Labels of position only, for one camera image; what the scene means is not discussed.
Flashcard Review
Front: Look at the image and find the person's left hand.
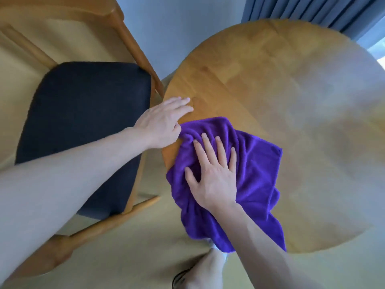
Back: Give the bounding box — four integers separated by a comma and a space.
132, 97, 194, 150

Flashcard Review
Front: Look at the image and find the person's right hand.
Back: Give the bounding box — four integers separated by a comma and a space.
184, 133, 238, 213

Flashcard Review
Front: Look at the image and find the purple microfibre cloth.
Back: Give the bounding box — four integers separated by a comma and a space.
166, 117, 287, 253

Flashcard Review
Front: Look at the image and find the person's right forearm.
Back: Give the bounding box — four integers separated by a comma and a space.
208, 200, 327, 289

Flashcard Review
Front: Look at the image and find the person's left forearm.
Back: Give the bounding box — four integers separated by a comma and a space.
0, 127, 151, 285

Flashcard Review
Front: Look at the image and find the person's bare leg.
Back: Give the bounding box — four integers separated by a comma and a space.
180, 248, 228, 289

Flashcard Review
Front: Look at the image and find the dark grey seat cushion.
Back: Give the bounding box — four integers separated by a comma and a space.
14, 61, 152, 221

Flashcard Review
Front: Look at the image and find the black sandal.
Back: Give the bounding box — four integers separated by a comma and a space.
172, 268, 193, 289

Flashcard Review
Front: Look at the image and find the blue pleated curtain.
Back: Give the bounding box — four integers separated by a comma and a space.
241, 0, 385, 41

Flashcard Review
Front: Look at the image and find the wooden armchair frame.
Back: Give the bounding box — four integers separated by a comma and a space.
0, 0, 165, 281

